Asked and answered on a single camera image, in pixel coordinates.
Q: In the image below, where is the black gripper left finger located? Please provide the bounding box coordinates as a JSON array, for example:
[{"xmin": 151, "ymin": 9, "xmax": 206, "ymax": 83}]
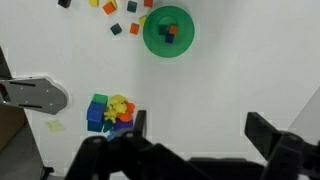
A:
[{"xmin": 64, "ymin": 109, "xmax": 208, "ymax": 180}]

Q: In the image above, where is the teal toy block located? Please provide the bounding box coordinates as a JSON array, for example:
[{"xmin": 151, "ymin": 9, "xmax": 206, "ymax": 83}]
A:
[{"xmin": 102, "ymin": 119, "xmax": 115, "ymax": 134}]

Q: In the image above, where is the large blue block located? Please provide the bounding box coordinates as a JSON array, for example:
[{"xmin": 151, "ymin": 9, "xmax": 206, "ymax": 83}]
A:
[{"xmin": 86, "ymin": 101, "xmax": 108, "ymax": 133}]

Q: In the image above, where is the small light blue toy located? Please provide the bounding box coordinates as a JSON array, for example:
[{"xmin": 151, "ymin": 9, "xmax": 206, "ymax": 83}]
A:
[{"xmin": 106, "ymin": 130, "xmax": 118, "ymax": 142}]

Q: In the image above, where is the dark blue block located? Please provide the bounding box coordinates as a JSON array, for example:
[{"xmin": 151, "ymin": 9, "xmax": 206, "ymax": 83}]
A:
[{"xmin": 165, "ymin": 33, "xmax": 176, "ymax": 45}]

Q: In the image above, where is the green bowl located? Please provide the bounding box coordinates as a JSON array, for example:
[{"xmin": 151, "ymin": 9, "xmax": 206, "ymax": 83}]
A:
[{"xmin": 142, "ymin": 5, "xmax": 196, "ymax": 59}]

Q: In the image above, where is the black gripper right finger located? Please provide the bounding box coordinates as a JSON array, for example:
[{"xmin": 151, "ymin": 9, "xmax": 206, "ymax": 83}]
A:
[{"xmin": 244, "ymin": 111, "xmax": 320, "ymax": 180}]

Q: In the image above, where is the brown cardboard box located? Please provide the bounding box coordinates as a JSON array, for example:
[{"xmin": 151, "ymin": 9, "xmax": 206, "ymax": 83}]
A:
[{"xmin": 0, "ymin": 105, "xmax": 28, "ymax": 153}]

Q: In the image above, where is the dark purple block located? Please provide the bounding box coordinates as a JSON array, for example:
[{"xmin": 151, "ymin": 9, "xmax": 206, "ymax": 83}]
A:
[{"xmin": 57, "ymin": 0, "xmax": 73, "ymax": 9}]

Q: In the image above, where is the orange toy piece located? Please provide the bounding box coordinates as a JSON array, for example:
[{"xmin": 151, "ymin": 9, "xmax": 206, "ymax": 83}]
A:
[{"xmin": 117, "ymin": 101, "xmax": 136, "ymax": 123}]

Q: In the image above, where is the yellow plush toy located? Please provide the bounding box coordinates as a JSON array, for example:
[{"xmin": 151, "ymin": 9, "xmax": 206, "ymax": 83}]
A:
[{"xmin": 103, "ymin": 94, "xmax": 129, "ymax": 124}]

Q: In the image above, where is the purple toy block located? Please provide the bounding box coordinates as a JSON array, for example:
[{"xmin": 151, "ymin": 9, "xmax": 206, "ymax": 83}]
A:
[{"xmin": 113, "ymin": 118, "xmax": 134, "ymax": 133}]

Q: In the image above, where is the grey metal mount plate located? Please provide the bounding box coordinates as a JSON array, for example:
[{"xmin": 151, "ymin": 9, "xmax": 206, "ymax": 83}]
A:
[{"xmin": 0, "ymin": 76, "xmax": 70, "ymax": 116}]

